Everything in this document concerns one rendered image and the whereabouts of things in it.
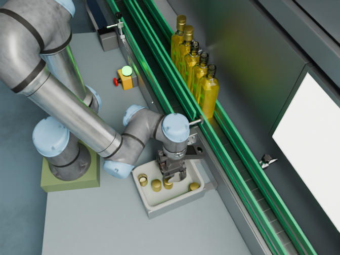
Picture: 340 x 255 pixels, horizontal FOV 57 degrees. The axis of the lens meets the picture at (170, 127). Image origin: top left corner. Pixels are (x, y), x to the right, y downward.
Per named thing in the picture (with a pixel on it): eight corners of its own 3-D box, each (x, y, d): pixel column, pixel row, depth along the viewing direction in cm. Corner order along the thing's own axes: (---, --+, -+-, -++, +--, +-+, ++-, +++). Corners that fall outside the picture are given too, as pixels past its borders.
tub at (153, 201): (204, 196, 118) (207, 187, 110) (149, 220, 113) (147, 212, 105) (185, 158, 126) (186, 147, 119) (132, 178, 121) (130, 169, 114)
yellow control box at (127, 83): (138, 86, 146) (137, 76, 140) (123, 91, 145) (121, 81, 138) (133, 76, 150) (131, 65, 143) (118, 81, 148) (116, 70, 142)
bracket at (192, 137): (197, 143, 123) (198, 134, 117) (174, 152, 121) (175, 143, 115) (193, 136, 125) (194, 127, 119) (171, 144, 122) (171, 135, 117)
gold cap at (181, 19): (174, 27, 114) (174, 17, 110) (180, 23, 115) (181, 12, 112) (180, 32, 113) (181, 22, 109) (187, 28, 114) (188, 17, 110)
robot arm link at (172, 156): (181, 128, 98) (192, 150, 94) (180, 136, 102) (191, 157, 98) (159, 136, 96) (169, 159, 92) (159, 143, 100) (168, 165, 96)
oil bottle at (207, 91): (213, 117, 122) (221, 80, 104) (200, 122, 120) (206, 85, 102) (207, 106, 124) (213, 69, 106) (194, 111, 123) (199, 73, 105)
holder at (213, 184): (216, 190, 119) (219, 182, 113) (149, 219, 113) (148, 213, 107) (197, 154, 128) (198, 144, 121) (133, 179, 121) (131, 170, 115)
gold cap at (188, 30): (188, 43, 110) (189, 33, 106) (180, 38, 111) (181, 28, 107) (195, 37, 111) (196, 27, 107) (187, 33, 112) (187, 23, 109)
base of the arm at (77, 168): (52, 186, 113) (42, 176, 104) (48, 150, 120) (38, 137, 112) (94, 174, 114) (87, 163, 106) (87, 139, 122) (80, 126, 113)
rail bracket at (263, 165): (273, 174, 110) (285, 156, 98) (256, 181, 108) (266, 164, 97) (266, 164, 111) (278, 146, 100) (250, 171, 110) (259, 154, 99)
